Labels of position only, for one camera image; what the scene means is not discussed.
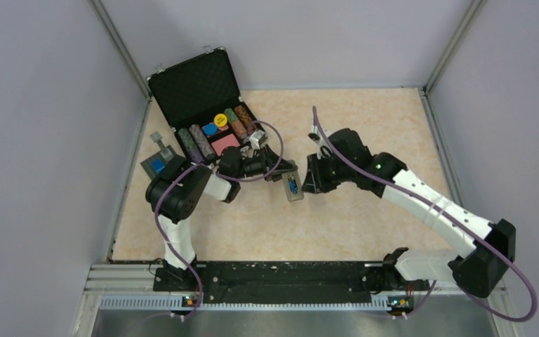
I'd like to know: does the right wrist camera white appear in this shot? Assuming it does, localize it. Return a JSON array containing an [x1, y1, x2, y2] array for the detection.
[[307, 126, 333, 159]]

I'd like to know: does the blue battery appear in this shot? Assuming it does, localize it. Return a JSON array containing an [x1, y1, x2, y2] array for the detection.
[[288, 176, 298, 194]]

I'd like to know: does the pink card deck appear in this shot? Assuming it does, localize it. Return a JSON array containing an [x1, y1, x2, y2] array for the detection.
[[211, 134, 241, 156]]

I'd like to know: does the black poker chip case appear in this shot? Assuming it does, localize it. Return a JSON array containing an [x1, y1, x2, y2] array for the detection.
[[147, 47, 262, 162]]

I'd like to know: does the yellow poker chip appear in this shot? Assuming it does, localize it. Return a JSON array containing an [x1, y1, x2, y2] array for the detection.
[[213, 113, 229, 128]]

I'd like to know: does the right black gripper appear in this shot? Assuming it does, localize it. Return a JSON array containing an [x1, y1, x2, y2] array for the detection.
[[302, 151, 355, 194]]

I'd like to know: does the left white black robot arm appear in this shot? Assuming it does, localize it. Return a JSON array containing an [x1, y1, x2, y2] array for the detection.
[[145, 145, 298, 291]]

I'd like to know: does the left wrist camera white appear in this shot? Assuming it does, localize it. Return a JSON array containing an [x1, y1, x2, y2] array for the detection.
[[246, 129, 267, 150]]

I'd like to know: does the blue poker chip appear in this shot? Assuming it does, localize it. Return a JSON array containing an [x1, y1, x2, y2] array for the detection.
[[202, 123, 218, 137]]

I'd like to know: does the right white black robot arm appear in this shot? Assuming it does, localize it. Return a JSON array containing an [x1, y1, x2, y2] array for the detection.
[[302, 126, 517, 298]]

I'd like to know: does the grey lego plate with bricks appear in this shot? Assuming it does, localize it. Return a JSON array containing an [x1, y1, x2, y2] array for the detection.
[[140, 131, 176, 180]]

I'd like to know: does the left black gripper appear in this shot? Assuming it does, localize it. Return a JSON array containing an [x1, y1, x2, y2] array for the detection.
[[234, 143, 298, 182]]

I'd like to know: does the brown poker chip stack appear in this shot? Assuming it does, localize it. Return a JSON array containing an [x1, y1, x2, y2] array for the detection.
[[234, 105, 257, 135]]

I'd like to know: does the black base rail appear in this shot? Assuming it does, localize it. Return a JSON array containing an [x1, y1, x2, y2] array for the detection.
[[153, 261, 430, 308]]

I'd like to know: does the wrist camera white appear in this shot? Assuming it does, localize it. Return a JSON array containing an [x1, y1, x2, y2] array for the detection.
[[307, 126, 333, 159], [246, 129, 267, 150]]

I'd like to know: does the purple green poker chip stack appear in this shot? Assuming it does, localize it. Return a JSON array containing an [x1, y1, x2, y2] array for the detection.
[[178, 124, 216, 164]]

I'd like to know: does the white remote control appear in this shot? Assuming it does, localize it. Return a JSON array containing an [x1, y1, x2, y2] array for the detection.
[[281, 171, 304, 202]]

